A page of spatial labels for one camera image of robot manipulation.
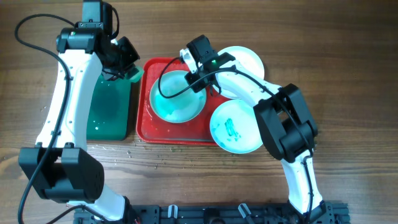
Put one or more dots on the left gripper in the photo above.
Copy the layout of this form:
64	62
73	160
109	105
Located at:
132	56

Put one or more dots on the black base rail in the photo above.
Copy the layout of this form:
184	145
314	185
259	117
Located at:
280	213

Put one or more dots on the light blue plate bottom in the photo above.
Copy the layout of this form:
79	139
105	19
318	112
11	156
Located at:
234	128

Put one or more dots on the red plastic tray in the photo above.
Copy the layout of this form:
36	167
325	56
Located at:
150	128

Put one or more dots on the white plate top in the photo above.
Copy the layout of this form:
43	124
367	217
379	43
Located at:
247	58

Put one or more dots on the black tray with green water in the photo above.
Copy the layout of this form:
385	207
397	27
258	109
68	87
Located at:
109	111

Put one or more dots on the light blue plate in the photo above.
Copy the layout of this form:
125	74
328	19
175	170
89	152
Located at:
181	108
234	128

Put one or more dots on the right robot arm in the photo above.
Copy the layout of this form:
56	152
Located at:
286	126

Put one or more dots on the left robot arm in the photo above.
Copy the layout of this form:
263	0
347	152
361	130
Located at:
59	167

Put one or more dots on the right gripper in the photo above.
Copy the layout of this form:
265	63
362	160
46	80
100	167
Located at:
196	88

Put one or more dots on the green scrubbing sponge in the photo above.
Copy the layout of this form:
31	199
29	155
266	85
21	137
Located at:
135	74

